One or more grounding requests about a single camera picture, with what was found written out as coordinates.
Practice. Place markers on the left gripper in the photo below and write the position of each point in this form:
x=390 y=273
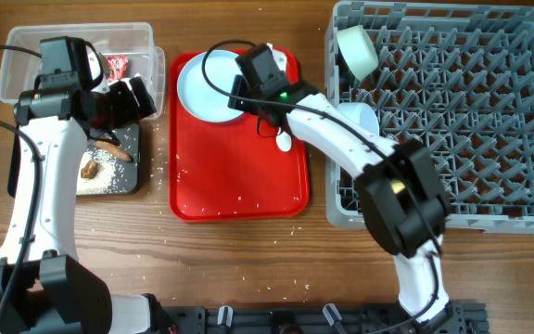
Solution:
x=129 y=112

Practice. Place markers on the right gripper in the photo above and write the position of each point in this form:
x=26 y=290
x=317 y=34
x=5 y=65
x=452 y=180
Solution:
x=239 y=88

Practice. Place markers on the red snack wrapper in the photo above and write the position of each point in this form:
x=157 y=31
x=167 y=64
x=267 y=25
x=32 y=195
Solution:
x=117 y=67

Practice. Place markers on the light blue plate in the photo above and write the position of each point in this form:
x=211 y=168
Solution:
x=200 y=99

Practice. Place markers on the brown carrot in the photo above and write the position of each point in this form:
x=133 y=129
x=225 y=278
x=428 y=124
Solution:
x=113 y=150

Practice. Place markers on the brown food scrap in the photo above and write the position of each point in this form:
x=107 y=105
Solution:
x=89 y=170

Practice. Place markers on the pile of white rice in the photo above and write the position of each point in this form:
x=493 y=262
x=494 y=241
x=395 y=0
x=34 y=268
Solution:
x=102 y=174

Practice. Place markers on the green bowl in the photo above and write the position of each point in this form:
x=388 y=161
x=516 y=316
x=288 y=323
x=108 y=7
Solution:
x=358 y=51

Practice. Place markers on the light blue bowl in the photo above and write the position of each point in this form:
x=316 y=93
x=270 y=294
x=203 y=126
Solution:
x=362 y=114

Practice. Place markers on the yellow cup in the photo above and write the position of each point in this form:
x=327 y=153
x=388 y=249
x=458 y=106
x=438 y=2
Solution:
x=397 y=186

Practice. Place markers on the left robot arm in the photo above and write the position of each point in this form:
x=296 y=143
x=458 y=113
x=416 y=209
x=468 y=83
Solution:
x=43 y=286

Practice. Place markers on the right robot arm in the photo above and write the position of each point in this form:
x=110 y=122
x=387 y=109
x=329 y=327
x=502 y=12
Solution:
x=409 y=225

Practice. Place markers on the black waste tray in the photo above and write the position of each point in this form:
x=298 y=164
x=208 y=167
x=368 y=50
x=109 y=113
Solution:
x=128 y=181

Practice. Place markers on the clear plastic waste bin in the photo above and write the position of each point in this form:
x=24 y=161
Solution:
x=134 y=40

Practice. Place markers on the grey dishwasher rack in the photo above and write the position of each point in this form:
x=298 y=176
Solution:
x=459 y=79

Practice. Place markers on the white plastic spoon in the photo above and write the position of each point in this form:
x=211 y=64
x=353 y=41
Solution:
x=283 y=141

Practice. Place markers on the red serving tray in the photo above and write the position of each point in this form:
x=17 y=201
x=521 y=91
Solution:
x=234 y=171

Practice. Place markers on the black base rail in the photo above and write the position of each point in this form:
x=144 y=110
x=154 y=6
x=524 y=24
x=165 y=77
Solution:
x=456 y=318

